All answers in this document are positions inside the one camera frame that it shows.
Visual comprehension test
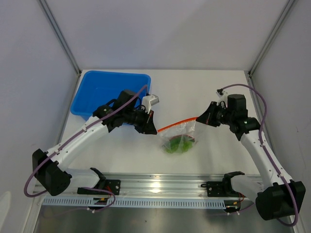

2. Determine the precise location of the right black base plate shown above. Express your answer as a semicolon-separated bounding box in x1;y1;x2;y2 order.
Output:
200;181;240;198

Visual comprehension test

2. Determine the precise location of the white slotted cable duct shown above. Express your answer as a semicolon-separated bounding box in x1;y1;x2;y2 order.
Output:
42;197;226;209

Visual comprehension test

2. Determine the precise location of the right aluminium frame post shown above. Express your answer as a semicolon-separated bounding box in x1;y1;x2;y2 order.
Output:
248;0;298;78

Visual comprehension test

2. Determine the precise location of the aluminium mounting rail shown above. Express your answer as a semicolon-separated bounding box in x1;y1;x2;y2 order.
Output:
34;170;233;199

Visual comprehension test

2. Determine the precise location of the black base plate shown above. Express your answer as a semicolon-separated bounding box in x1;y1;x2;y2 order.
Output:
200;181;240;198
77;180;121;196

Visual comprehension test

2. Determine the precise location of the green grape bunch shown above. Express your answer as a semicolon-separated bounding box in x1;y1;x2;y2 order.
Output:
162;135;195;154

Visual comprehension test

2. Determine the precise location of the aluminium frame post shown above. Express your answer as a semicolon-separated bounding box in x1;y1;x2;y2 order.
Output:
248;0;298;78
37;0;81;74

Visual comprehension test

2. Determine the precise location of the left aluminium frame post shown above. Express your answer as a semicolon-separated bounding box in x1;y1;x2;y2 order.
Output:
37;0;81;74

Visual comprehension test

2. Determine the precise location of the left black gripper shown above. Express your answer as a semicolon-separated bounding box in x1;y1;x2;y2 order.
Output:
123;106;156;134

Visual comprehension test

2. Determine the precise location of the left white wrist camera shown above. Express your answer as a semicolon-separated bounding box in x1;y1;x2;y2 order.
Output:
142;95;159;113

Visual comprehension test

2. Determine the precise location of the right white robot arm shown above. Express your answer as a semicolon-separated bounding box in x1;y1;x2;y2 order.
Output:
196;94;306;220

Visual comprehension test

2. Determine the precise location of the clear zip top bag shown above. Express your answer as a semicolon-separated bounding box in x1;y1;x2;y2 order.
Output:
157;117;199;154

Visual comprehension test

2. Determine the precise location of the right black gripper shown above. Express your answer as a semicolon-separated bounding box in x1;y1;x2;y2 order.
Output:
196;101;234;127

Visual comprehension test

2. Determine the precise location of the red chili pepper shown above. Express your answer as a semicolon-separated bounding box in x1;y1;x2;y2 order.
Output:
182;134;195;142

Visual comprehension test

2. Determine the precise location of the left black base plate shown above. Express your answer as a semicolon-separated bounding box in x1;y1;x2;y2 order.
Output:
77;180;121;196

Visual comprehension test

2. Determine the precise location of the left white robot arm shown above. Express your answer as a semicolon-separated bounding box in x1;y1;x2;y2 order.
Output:
31;90;159;196

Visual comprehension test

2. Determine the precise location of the blue plastic bin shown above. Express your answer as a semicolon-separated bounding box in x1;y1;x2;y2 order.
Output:
70;70;151;120

